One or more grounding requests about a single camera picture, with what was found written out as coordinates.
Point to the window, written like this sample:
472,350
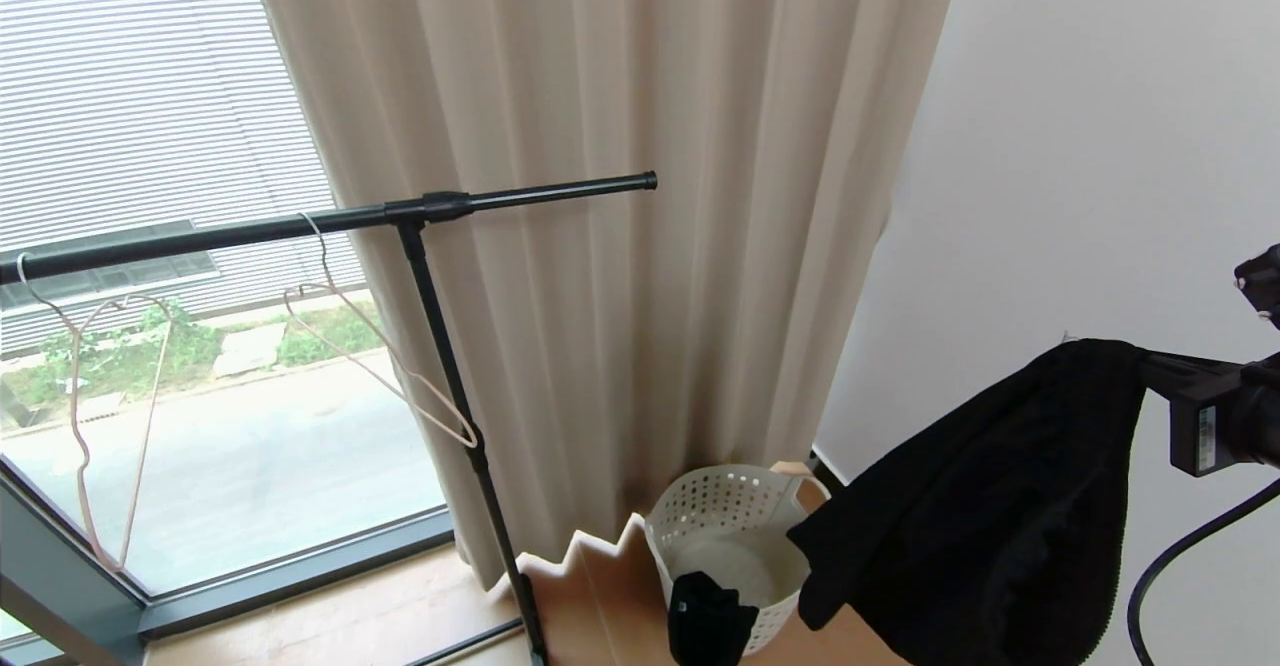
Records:
150,96

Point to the white laundry basket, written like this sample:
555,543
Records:
735,556

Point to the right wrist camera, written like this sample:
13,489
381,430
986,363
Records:
1262,281

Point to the black shorts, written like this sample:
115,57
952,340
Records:
1000,506

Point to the black garment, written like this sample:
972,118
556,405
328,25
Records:
710,621

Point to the black clothes rack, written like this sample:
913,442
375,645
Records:
430,208

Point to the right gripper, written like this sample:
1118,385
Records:
1225,436

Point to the pink clothes hanger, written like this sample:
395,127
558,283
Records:
76,426
400,371

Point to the beige curtain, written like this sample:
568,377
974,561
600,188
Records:
600,66

